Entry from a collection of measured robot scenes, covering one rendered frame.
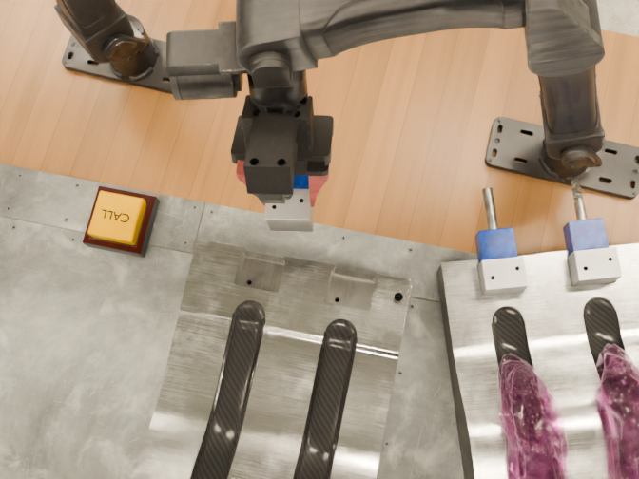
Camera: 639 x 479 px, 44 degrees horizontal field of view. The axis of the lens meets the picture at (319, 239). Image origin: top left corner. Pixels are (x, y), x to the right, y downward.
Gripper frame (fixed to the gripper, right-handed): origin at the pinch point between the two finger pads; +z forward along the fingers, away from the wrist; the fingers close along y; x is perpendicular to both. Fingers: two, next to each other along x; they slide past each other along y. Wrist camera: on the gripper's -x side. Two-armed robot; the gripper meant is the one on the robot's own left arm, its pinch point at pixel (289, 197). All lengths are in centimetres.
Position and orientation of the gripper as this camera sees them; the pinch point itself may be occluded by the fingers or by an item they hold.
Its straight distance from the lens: 88.5
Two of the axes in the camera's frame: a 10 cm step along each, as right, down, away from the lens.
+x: 0.7, -7.4, 6.7
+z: 0.4, 6.8, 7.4
